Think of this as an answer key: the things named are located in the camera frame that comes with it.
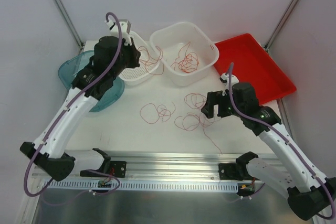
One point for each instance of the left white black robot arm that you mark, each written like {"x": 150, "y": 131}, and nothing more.
{"x": 48, "y": 150}

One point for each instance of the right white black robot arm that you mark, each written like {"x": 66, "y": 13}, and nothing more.
{"x": 307, "y": 190}

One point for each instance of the aluminium frame post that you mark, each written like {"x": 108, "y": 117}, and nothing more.
{"x": 68, "y": 22}
{"x": 281, "y": 24}

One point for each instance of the red plastic tray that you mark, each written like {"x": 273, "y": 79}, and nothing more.
{"x": 252, "y": 64}

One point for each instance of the white slotted cable duct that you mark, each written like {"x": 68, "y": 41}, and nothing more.
{"x": 142, "y": 185}

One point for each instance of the aluminium mounting rail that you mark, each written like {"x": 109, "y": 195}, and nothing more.
{"x": 153, "y": 166}

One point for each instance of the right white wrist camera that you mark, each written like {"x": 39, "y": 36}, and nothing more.
{"x": 224, "y": 78}

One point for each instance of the white plastic tub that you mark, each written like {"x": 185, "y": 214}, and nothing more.
{"x": 187, "y": 53}

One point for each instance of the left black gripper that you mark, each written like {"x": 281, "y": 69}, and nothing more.
{"x": 134, "y": 54}

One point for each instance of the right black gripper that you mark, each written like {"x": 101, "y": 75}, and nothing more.
{"x": 216, "y": 103}

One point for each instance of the left aluminium frame post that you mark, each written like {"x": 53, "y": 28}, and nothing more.
{"x": 68, "y": 22}

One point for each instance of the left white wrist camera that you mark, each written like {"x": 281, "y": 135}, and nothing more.
{"x": 122, "y": 28}

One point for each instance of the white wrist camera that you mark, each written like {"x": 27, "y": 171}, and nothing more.
{"x": 224, "y": 78}
{"x": 122, "y": 28}

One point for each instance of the white perforated plastic basket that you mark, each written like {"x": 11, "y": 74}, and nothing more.
{"x": 149, "y": 63}

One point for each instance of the right aluminium frame post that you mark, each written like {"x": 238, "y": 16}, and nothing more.
{"x": 281, "y": 24}

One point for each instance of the teal transparent plastic tub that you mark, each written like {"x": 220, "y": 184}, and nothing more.
{"x": 69, "y": 69}

